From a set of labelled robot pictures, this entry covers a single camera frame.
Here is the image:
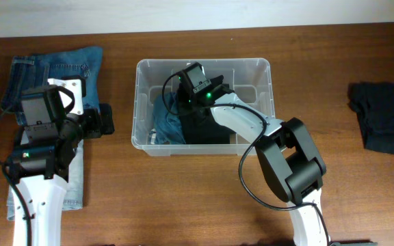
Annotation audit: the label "black garment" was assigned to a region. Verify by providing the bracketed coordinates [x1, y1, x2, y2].
[176, 74, 242, 145]
[347, 81, 394, 154]

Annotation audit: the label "blue shirt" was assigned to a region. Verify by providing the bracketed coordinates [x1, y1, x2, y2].
[148, 95, 185, 145]

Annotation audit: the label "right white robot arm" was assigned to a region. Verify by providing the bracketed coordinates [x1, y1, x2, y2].
[179, 82, 333, 246]

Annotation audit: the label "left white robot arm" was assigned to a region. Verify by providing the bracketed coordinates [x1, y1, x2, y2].
[3, 77, 114, 245]

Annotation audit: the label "dark blue folded jeans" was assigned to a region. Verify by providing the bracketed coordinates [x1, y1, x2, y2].
[0, 46, 103, 125]

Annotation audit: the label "clear plastic storage bin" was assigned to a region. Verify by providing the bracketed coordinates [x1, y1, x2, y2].
[131, 58, 280, 156]

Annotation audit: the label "light blue folded jeans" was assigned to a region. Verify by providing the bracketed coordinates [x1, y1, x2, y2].
[6, 133, 84, 221]

